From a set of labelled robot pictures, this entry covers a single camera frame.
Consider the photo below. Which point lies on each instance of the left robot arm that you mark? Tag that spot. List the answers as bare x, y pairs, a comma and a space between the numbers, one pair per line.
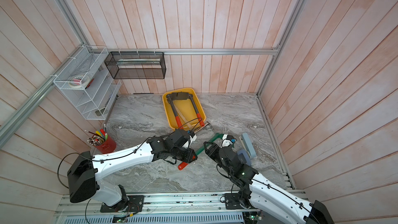
87, 173

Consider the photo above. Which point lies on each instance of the blue grip steel hoe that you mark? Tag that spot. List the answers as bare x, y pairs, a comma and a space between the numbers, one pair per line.
201, 128

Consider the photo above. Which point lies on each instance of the red pencil cup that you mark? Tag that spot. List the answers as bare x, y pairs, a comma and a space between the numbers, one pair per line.
101, 140

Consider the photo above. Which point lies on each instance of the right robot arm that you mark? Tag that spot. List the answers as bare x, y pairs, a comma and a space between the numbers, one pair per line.
256, 191

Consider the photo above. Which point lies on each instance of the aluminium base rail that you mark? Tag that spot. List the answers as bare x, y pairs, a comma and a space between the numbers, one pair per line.
163, 208

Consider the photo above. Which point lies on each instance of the tape roll on shelf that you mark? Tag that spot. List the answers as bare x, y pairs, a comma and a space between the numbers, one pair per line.
79, 81

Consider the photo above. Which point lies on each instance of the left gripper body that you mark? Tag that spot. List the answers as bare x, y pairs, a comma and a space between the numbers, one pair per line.
182, 153

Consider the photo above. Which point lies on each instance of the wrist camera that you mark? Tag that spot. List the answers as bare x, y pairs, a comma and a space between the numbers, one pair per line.
192, 137
228, 140

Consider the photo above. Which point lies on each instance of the white wire shelf rack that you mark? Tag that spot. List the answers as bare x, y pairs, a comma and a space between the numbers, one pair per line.
88, 84

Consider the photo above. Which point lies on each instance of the blue grey stapler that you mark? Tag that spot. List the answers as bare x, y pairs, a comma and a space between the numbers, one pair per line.
244, 157

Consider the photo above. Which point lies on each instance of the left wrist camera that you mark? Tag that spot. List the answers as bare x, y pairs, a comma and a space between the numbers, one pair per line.
192, 137

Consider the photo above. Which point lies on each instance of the black wire mesh basket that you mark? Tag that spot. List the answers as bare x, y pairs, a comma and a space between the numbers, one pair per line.
136, 64

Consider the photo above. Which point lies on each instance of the grey hole punch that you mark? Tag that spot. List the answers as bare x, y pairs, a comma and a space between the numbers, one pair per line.
247, 144

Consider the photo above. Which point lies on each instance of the wooden handle hoe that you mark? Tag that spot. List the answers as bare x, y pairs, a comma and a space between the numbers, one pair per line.
183, 113

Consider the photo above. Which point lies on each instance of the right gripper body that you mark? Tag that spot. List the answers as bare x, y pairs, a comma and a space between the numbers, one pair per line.
228, 171

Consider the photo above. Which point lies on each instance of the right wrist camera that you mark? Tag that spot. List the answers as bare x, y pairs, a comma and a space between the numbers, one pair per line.
228, 140

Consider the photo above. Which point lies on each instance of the green shaft red grip hoe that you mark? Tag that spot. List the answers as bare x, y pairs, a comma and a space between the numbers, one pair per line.
202, 148

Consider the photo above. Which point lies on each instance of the yellow plastic storage box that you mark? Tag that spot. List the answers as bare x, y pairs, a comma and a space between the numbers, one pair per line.
192, 115

